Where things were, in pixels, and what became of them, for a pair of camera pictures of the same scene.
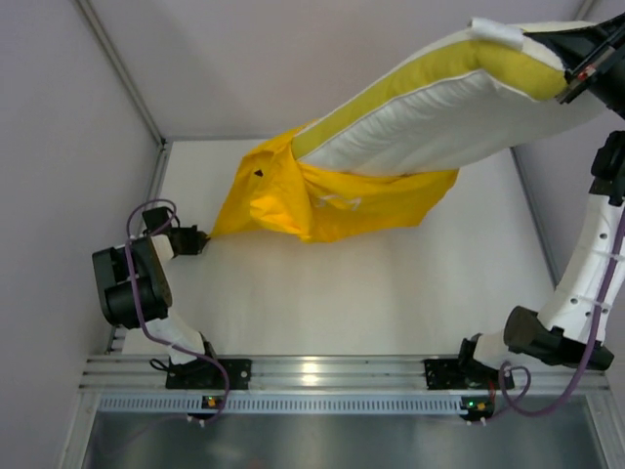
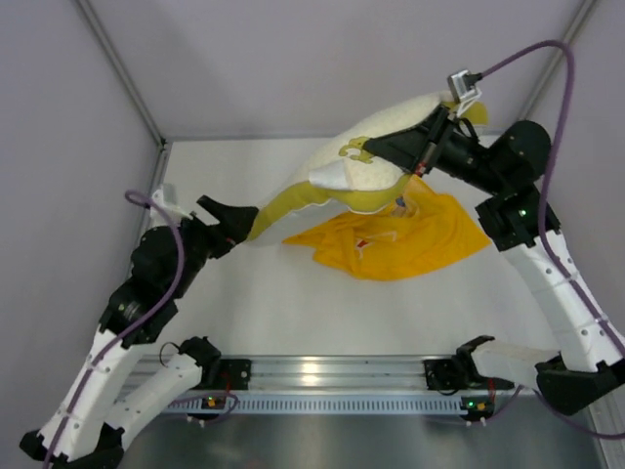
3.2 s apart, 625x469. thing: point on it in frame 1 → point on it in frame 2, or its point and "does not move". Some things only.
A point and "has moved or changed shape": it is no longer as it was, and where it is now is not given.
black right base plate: (444, 374) does not move
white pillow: (482, 91) has moved or changed shape
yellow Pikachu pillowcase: (274, 193) → (390, 233)
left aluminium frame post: (95, 26) does not move
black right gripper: (587, 71) → (431, 142)
